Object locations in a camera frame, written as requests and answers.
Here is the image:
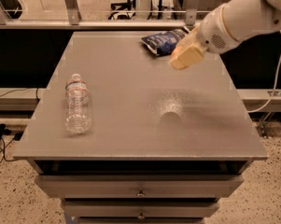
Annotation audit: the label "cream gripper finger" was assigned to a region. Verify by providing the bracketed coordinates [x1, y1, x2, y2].
[169, 45, 204, 70]
[176, 27, 199, 49]

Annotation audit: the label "orange fruit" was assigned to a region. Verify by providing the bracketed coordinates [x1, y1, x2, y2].
[172, 47, 181, 56]

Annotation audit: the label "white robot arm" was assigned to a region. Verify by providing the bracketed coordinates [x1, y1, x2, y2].
[170, 0, 281, 70]

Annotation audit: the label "blue chip bag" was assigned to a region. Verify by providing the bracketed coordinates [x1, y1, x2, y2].
[141, 28, 190, 56]

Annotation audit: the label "black office chair base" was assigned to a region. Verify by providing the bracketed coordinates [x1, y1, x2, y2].
[108, 0, 137, 20]

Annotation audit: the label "grey drawer cabinet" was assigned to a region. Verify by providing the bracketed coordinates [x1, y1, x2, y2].
[15, 32, 267, 224]

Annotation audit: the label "clear plastic water bottle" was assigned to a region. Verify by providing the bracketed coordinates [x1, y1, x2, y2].
[65, 74, 91, 133]

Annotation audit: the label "upper drawer knob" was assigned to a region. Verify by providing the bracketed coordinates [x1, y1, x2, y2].
[136, 189, 146, 198]

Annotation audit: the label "drawer knob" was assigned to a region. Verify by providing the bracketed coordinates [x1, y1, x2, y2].
[137, 212, 146, 220]
[136, 189, 146, 198]

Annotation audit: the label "lower drawer knob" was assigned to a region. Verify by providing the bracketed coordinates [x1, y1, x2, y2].
[137, 212, 146, 220]

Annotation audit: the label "metal railing frame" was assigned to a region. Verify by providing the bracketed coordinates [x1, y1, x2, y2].
[0, 0, 210, 30]

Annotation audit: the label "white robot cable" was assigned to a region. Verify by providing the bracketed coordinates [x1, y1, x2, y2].
[247, 29, 281, 114]

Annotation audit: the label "black floor cables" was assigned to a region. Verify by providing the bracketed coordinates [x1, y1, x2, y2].
[0, 123, 24, 169]

